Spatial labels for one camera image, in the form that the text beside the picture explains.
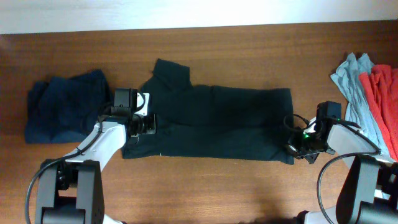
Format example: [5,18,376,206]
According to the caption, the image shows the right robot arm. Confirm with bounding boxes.
[285,101,397,224]

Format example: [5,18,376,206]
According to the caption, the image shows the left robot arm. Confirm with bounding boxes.
[25,88,156,224]

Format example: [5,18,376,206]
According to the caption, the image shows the folded navy blue garment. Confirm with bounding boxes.
[24,70,113,144]

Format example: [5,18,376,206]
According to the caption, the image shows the light blue-grey garment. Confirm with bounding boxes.
[330,53,391,158]

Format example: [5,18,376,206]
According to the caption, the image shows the dark green t-shirt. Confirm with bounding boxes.
[122,59,294,165]

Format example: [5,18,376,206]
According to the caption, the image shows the red garment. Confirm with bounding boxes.
[359,64,397,161]

